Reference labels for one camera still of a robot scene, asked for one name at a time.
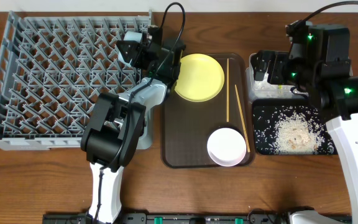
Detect wooden chopstick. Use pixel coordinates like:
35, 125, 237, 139
226, 58, 230, 122
234, 84, 250, 153

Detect yellow plate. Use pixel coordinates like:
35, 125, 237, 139
175, 54, 225, 103

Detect white bowl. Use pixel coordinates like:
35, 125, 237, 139
207, 128, 247, 167

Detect light blue bowl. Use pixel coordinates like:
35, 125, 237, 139
118, 31, 142, 67

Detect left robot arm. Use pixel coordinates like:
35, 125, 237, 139
80, 39, 186, 223

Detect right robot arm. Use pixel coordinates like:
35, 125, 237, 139
249, 21, 358, 223

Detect black waste tray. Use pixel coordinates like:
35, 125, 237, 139
252, 98, 338, 156

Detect clear plastic bin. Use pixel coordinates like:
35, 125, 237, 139
246, 52, 354, 102

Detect brown serving tray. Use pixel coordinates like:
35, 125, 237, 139
161, 54, 255, 169

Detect spilled rice pile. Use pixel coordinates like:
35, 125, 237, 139
255, 105, 335, 155

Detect grey dish rack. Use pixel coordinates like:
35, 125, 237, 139
0, 12, 153, 151

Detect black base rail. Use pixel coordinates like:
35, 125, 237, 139
42, 212, 352, 224

